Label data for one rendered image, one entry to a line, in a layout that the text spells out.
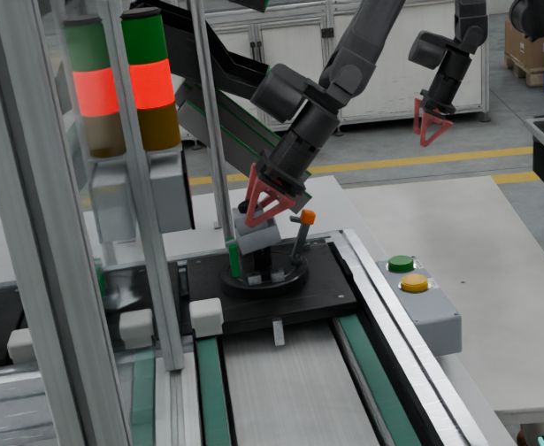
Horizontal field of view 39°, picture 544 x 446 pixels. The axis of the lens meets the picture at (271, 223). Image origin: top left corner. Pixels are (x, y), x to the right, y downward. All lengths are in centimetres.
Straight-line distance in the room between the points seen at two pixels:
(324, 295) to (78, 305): 82
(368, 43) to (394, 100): 422
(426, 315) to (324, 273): 19
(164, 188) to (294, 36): 438
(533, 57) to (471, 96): 102
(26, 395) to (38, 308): 78
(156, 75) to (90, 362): 57
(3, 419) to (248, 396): 34
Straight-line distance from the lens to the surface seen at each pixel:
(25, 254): 35
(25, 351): 114
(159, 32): 90
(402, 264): 123
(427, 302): 114
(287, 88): 112
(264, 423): 100
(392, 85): 534
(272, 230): 117
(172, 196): 89
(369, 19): 117
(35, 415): 114
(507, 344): 124
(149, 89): 90
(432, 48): 171
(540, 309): 134
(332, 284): 118
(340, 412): 100
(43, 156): 33
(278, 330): 112
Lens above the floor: 151
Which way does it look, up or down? 22 degrees down
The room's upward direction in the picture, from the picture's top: 7 degrees counter-clockwise
